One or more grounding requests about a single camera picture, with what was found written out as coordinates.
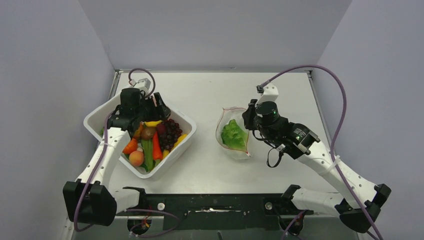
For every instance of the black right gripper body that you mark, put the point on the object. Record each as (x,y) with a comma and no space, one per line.
(251,122)

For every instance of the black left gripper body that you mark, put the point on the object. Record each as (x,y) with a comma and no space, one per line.
(149,112)

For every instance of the green lettuce head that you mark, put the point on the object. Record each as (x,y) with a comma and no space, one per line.
(234,137)

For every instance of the clear orange-zip bag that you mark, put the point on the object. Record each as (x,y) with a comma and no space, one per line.
(226,115)

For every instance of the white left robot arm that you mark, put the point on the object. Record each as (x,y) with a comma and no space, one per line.
(88,200)

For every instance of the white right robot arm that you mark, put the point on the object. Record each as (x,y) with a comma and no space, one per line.
(357,202)

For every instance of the white plastic food bin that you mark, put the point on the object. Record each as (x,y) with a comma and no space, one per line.
(94,123)

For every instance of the yellow banana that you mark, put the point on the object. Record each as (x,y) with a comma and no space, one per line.
(165,153)

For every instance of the magenta purple fruit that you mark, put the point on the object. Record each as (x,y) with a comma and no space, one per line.
(161,129)

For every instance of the brown round fruit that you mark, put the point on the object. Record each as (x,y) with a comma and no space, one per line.
(147,133)

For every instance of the purple grape bunch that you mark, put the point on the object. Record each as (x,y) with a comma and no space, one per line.
(173,132)

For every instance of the orange carrot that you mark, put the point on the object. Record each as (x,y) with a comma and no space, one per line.
(156,148)

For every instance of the peach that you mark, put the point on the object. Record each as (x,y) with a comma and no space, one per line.
(136,158)

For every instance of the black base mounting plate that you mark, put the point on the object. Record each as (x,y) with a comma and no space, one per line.
(216,211)

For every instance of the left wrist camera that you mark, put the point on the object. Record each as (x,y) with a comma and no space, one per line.
(143,85)

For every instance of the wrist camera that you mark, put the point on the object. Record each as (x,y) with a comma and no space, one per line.
(143,85)
(268,93)

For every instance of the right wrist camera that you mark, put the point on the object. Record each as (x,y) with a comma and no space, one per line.
(268,93)

